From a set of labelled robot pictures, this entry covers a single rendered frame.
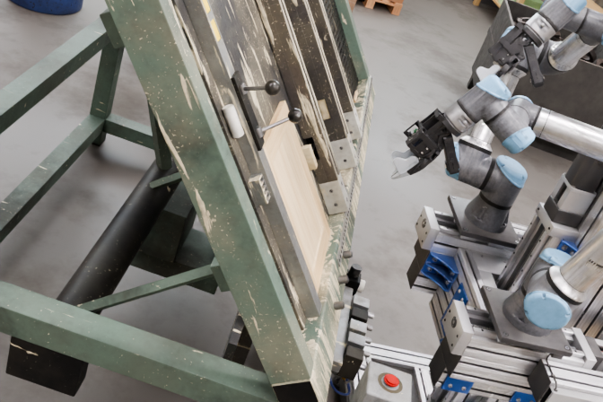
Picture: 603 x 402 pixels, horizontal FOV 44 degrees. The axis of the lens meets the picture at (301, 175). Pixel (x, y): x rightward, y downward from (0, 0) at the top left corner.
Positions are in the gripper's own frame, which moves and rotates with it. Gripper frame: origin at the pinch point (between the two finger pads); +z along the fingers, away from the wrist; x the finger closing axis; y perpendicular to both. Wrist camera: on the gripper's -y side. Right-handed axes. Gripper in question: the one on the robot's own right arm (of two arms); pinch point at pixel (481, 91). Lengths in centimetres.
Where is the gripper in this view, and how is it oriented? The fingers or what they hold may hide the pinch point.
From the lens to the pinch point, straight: 209.8
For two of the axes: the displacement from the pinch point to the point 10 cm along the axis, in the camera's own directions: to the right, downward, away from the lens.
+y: -6.6, -7.4, 1.3
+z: -7.1, 6.7, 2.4
